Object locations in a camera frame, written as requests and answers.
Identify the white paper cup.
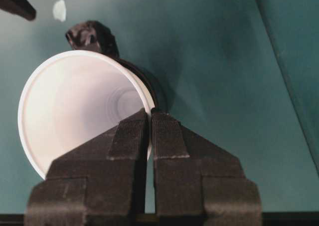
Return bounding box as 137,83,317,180
17,50,156,178

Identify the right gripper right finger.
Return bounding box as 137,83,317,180
151,109,262,226

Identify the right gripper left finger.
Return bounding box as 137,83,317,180
24,109,149,226

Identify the black cup holder with handle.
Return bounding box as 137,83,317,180
65,20,168,112

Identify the small white paper scrap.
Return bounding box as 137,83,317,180
52,0,67,22

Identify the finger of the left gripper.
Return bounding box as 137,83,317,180
0,0,36,21

